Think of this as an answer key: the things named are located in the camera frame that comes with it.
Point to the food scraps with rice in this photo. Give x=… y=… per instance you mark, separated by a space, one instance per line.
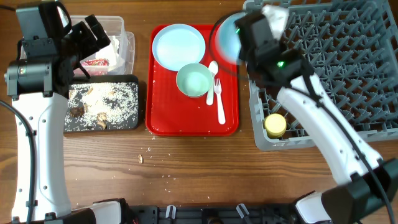
x=102 y=104

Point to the light blue plate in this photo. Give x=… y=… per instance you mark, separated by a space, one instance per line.
x=177 y=45

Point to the yellow plastic cup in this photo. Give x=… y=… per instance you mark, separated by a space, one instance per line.
x=275 y=125

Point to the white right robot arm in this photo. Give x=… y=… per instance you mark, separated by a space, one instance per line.
x=365 y=182

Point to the green bowl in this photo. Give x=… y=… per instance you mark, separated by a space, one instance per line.
x=193 y=80

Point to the red snack wrapper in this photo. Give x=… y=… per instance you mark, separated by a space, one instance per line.
x=96 y=62

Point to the clear plastic bin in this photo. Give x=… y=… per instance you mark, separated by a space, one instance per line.
x=114 y=25

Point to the brown food crumb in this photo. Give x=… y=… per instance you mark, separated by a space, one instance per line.
x=140 y=159

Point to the red plastic tray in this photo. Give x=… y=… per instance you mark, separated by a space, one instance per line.
x=170 y=113

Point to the cream plastic fork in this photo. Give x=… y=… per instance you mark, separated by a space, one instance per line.
x=218 y=90

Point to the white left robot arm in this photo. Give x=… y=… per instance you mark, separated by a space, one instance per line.
x=38 y=81

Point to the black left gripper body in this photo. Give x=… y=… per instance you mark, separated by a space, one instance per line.
x=80 y=43

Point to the black waste tray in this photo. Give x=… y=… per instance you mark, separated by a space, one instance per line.
x=136 y=102

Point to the cream plastic spoon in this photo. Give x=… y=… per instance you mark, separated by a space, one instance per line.
x=213 y=68

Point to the white napkin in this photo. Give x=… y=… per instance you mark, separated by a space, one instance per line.
x=110 y=53

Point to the light blue bowl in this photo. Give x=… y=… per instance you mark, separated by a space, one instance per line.
x=227 y=40

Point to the grey dishwasher rack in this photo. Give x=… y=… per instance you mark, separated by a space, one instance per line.
x=352 y=46

